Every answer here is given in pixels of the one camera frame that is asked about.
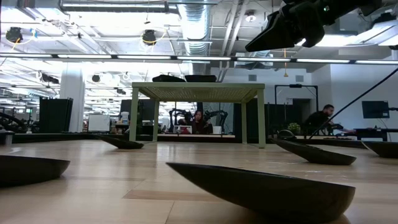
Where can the black desk monitor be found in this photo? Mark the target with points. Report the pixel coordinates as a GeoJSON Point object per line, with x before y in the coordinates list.
{"type": "Point", "coordinates": [144, 110]}

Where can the light green perforated shelf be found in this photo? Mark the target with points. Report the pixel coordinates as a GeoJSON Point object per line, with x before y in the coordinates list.
{"type": "Point", "coordinates": [199, 85]}

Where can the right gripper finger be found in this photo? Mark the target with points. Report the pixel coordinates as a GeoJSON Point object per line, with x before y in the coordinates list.
{"type": "Point", "coordinates": [312, 25]}
{"type": "Point", "coordinates": [276, 32]}

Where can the black teardrop mini plate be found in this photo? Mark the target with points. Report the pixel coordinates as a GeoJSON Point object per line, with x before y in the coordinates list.
{"type": "Point", "coordinates": [124, 144]}
{"type": "Point", "coordinates": [280, 196]}
{"type": "Point", "coordinates": [320, 155]}

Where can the black tubular stand frame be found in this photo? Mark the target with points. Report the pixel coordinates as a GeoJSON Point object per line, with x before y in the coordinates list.
{"type": "Point", "coordinates": [295, 86]}

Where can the black aluminium table frame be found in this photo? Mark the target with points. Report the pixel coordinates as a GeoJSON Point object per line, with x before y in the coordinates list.
{"type": "Point", "coordinates": [62, 137]}

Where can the black background robot arm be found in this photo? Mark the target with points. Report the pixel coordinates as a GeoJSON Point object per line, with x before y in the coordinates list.
{"type": "Point", "coordinates": [175, 116]}

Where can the dark wall monitor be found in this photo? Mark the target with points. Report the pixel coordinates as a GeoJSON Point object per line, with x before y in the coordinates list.
{"type": "Point", "coordinates": [375, 109]}

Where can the white pillar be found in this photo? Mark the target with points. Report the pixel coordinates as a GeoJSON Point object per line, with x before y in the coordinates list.
{"type": "Point", "coordinates": [72, 102]}

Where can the small potted plant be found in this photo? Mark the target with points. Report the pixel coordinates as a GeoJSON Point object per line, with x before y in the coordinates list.
{"type": "Point", "coordinates": [293, 127]}

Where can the white bottle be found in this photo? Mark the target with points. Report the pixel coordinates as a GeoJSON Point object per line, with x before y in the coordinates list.
{"type": "Point", "coordinates": [124, 118]}

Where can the black round ceiling device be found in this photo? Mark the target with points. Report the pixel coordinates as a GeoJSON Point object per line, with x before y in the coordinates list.
{"type": "Point", "coordinates": [14, 35]}
{"type": "Point", "coordinates": [149, 37]}

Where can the silver ventilation duct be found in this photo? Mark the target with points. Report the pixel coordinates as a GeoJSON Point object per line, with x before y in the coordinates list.
{"type": "Point", "coordinates": [196, 25]}

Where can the white board panel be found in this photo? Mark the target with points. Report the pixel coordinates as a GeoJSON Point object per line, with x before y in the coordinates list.
{"type": "Point", "coordinates": [99, 123]}

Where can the person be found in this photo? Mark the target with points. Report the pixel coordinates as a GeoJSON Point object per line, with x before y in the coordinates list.
{"type": "Point", "coordinates": [317, 119]}
{"type": "Point", "coordinates": [199, 124]}

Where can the black partition cabinet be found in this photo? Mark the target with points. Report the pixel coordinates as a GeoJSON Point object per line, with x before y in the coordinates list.
{"type": "Point", "coordinates": [56, 115]}

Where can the long ceiling light strip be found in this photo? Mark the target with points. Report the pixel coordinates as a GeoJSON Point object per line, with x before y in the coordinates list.
{"type": "Point", "coordinates": [202, 58]}

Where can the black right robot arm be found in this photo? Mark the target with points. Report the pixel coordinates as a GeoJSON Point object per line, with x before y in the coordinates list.
{"type": "Point", "coordinates": [371, 6]}

